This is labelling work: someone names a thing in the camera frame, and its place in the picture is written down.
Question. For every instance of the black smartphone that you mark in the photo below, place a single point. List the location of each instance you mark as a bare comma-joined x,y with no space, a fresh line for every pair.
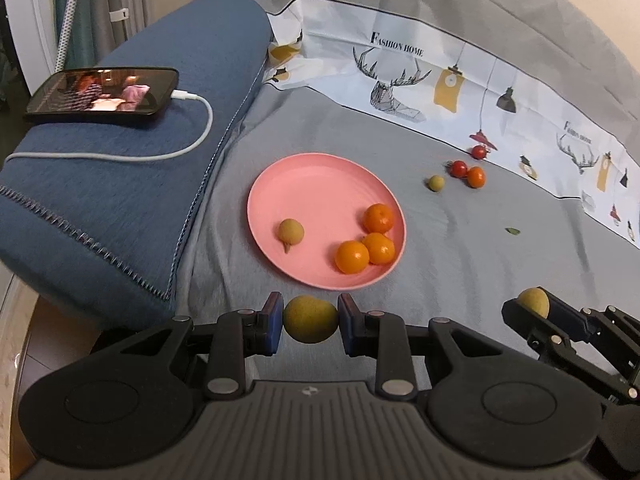
100,95

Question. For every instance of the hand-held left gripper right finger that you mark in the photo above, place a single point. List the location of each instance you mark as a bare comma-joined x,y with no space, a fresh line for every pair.
347,322

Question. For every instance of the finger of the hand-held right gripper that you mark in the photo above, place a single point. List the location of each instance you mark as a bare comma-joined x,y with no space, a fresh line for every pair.
530,327
575,320

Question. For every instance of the pink plate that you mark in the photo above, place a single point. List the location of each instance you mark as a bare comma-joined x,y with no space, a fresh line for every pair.
310,195

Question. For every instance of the small orange with stem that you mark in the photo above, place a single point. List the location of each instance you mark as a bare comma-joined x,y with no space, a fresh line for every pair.
475,177

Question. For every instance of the red cherry tomato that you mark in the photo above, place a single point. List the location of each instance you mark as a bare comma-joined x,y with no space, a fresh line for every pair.
479,152
458,168

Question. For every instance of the white curtain clip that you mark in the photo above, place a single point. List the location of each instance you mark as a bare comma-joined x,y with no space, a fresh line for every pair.
118,13

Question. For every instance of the grey printed sofa sheet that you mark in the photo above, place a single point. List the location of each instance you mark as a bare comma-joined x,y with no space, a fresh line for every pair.
450,260

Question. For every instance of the blue sofa armrest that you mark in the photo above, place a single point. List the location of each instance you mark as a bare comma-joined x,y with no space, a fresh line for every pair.
150,200

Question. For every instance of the teal curtain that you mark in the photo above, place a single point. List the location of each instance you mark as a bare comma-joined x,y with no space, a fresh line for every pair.
82,40

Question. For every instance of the white door frame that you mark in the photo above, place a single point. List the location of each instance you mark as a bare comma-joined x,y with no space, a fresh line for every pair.
35,20

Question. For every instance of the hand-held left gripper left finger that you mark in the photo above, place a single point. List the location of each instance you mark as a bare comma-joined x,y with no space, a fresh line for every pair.
272,322

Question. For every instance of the yellow longan with stem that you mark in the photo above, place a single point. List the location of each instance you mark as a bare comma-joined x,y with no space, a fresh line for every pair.
291,230

